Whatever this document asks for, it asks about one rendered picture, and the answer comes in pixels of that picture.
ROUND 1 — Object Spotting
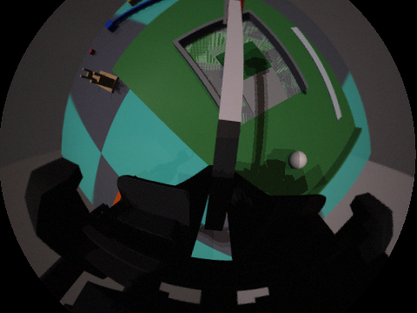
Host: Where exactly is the grey flat bar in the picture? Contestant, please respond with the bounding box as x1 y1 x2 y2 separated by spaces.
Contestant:
291 27 341 119

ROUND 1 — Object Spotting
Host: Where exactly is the green flat mat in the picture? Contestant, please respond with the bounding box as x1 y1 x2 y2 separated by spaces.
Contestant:
112 0 355 196

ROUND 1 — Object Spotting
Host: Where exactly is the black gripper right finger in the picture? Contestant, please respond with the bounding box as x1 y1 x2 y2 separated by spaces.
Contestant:
227 170 327 261

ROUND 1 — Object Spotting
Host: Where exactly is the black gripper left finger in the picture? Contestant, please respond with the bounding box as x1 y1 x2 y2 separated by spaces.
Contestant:
117 166 213 256

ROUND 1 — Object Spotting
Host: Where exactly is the grey ball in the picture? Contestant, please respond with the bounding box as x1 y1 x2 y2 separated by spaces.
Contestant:
289 150 307 170

